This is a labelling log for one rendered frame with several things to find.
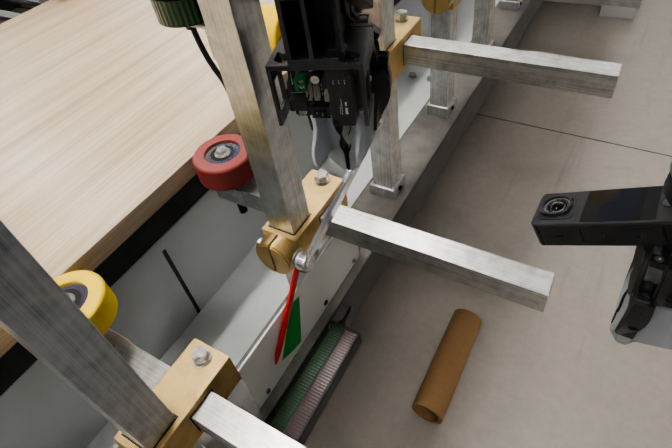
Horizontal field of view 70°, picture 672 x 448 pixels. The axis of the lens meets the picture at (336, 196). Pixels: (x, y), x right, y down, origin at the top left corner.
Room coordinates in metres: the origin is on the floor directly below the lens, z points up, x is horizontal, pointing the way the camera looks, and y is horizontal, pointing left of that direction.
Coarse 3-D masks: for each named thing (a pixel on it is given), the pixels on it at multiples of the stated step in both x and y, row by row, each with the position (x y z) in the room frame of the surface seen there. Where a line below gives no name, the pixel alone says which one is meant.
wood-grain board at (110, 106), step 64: (64, 0) 1.21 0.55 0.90; (128, 0) 1.14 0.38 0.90; (0, 64) 0.91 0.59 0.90; (64, 64) 0.86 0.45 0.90; (128, 64) 0.82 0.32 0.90; (192, 64) 0.78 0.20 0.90; (0, 128) 0.67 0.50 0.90; (64, 128) 0.64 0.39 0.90; (128, 128) 0.61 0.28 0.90; (192, 128) 0.58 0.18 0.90; (0, 192) 0.51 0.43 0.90; (64, 192) 0.49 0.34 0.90; (128, 192) 0.47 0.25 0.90; (64, 256) 0.38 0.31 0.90
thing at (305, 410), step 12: (348, 336) 0.33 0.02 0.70; (336, 348) 0.32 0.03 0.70; (348, 348) 0.32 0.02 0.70; (336, 360) 0.30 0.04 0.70; (324, 372) 0.29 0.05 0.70; (324, 384) 0.28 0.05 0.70; (312, 396) 0.26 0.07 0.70; (300, 408) 0.25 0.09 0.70; (312, 408) 0.25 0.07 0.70; (300, 420) 0.24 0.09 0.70; (288, 432) 0.23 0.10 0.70; (300, 432) 0.22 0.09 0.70
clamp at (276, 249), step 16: (336, 176) 0.46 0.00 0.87; (304, 192) 0.44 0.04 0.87; (320, 192) 0.44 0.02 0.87; (320, 208) 0.41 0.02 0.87; (304, 224) 0.39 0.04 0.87; (272, 240) 0.37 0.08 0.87; (288, 240) 0.37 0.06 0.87; (304, 240) 0.38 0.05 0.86; (272, 256) 0.36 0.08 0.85; (288, 256) 0.36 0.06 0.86; (288, 272) 0.35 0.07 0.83
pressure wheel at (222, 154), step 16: (208, 144) 0.53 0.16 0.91; (224, 144) 0.53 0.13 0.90; (240, 144) 0.52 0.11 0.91; (192, 160) 0.50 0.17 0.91; (208, 160) 0.50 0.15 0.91; (224, 160) 0.49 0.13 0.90; (240, 160) 0.48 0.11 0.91; (208, 176) 0.47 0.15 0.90; (224, 176) 0.47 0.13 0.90; (240, 176) 0.47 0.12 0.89; (240, 208) 0.50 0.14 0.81
